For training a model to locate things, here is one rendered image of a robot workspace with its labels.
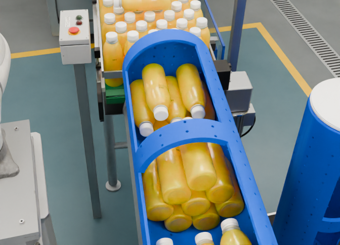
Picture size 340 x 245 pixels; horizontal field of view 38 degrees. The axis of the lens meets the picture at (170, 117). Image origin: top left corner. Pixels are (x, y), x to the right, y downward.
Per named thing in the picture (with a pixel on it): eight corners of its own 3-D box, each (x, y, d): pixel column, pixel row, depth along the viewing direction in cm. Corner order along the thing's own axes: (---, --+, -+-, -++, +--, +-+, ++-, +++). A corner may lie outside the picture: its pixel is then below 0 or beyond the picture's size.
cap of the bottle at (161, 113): (165, 117, 138) (166, 121, 137) (152, 115, 137) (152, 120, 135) (169, 107, 136) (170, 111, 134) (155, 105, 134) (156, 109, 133)
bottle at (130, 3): (167, -7, 182) (117, -5, 180) (169, -14, 175) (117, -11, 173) (169, 11, 182) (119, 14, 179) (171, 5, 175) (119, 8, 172)
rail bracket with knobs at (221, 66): (204, 95, 176) (206, 72, 169) (200, 82, 181) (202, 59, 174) (230, 93, 177) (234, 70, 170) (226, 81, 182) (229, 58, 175)
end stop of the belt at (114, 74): (104, 79, 173) (103, 72, 171) (104, 77, 174) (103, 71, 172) (215, 71, 178) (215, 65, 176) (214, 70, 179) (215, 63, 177)
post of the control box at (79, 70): (93, 218, 244) (71, 51, 176) (93, 212, 246) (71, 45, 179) (101, 217, 244) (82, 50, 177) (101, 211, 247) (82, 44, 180)
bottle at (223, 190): (236, 200, 118) (219, 146, 132) (234, 182, 114) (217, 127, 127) (208, 206, 118) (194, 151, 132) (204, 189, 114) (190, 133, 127)
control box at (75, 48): (62, 65, 170) (58, 40, 163) (63, 34, 185) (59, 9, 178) (91, 63, 171) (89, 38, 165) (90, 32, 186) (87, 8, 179)
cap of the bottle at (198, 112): (188, 109, 137) (189, 113, 136) (201, 103, 136) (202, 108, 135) (194, 118, 140) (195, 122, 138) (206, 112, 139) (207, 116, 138)
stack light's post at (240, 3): (213, 179, 265) (238, -6, 191) (212, 173, 267) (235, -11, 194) (220, 178, 265) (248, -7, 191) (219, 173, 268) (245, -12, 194)
